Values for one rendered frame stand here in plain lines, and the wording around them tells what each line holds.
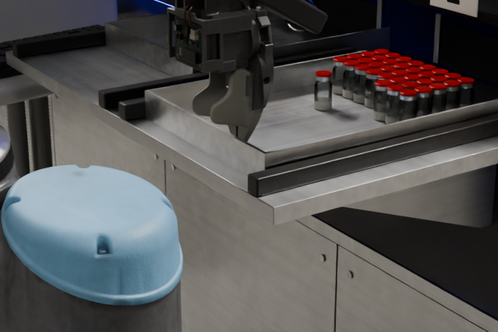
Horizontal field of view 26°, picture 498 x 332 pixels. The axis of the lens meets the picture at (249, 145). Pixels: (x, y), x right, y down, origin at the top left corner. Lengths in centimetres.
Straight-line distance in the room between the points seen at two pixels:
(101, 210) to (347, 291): 102
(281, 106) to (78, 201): 65
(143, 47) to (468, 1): 47
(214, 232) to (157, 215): 130
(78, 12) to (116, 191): 132
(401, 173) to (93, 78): 51
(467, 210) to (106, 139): 115
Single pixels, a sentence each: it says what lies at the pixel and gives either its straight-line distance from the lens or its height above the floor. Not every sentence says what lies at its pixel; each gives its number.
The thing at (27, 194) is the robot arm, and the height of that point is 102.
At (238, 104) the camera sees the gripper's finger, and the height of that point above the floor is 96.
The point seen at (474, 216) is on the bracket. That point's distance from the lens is 139.
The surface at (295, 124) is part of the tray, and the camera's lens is 128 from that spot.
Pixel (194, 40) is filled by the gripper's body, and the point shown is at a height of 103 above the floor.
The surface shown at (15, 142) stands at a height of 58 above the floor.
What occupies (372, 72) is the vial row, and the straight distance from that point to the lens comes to 134.
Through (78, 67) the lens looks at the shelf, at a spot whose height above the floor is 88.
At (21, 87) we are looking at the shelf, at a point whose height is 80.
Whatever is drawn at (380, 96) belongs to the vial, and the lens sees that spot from 129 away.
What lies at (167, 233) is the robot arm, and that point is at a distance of 71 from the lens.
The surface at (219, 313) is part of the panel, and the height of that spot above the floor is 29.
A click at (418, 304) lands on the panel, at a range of 157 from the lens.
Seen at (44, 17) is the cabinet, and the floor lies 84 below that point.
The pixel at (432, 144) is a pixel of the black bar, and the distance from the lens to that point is 121.
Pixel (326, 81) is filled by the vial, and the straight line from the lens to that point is 132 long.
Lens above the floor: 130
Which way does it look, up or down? 20 degrees down
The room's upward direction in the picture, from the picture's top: straight up
